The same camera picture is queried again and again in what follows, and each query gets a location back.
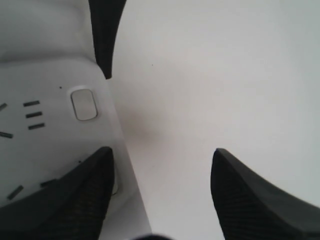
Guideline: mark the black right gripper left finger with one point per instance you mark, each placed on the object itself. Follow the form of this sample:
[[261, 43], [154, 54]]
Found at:
[[73, 207]]

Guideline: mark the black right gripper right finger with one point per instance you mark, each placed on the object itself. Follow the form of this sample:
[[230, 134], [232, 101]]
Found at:
[[249, 207]]

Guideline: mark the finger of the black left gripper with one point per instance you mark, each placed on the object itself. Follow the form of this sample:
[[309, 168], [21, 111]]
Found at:
[[105, 16]]

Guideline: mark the white five-outlet power strip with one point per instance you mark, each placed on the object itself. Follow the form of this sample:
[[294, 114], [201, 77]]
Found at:
[[57, 109]]

